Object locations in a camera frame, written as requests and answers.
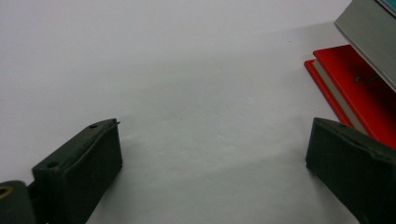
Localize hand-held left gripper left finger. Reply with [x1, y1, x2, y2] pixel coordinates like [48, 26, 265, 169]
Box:
[31, 118, 123, 224]

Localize red book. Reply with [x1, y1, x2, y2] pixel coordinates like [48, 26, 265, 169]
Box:
[304, 44, 396, 150]

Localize blue book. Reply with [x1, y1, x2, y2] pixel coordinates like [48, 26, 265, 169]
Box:
[375, 0, 396, 17]

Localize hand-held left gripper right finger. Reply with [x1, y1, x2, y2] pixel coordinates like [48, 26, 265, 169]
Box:
[305, 117, 396, 224]

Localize grey book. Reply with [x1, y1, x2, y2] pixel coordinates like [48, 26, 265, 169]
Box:
[333, 0, 396, 93]

